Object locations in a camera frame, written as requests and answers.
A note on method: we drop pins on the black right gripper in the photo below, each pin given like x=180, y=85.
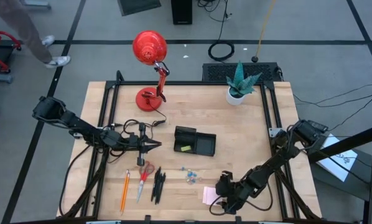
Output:
x=229, y=193

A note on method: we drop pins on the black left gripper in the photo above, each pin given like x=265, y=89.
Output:
x=134, y=143

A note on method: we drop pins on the pink sticky note pad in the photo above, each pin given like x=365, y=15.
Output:
x=208, y=195

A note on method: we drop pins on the yellow-green eraser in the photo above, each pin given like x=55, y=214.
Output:
x=186, y=148

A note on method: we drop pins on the black pen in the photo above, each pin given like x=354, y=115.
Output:
x=158, y=188
x=161, y=189
x=155, y=186

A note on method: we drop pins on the black mesh desk organizer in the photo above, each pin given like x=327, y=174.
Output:
x=204, y=144

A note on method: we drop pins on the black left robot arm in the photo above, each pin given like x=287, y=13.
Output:
x=80, y=127

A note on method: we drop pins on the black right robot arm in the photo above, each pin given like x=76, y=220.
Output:
x=282, y=155

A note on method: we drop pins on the green plant in white pot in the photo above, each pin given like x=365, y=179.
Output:
x=234, y=99

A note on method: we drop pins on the black vented case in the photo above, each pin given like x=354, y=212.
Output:
x=214, y=72

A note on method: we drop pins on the red desk lamp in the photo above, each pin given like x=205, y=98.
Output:
x=150, y=46

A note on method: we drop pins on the black power adapter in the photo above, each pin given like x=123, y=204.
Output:
x=319, y=126

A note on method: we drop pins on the white printed paper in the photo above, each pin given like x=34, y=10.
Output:
x=341, y=165

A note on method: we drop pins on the black computer tower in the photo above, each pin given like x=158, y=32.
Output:
x=182, y=12

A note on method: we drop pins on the black flat panel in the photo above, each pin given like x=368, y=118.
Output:
x=136, y=6

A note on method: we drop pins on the person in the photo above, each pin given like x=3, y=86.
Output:
x=21, y=28

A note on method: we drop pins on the grey metal stand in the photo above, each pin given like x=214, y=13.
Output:
x=36, y=3

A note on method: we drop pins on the black aluminium table frame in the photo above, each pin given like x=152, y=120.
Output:
x=189, y=83

